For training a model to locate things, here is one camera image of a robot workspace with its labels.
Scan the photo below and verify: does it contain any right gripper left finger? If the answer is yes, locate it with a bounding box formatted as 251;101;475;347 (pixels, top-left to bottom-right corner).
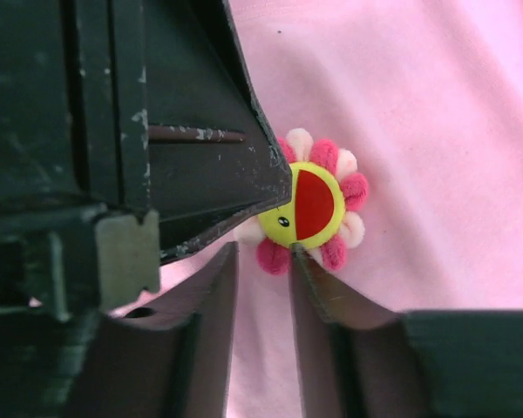
65;243;238;418

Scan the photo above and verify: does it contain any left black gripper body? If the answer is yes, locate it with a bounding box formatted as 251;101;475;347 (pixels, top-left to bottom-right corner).
0;0;245;323

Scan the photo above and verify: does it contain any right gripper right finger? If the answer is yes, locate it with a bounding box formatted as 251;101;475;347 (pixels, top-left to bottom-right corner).
289;245;431;417

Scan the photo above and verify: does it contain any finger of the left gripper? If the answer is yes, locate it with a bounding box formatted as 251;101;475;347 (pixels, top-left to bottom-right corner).
147;1;290;261

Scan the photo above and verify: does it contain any plush flower brooch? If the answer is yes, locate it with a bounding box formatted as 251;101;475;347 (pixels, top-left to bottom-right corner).
234;128;369;275

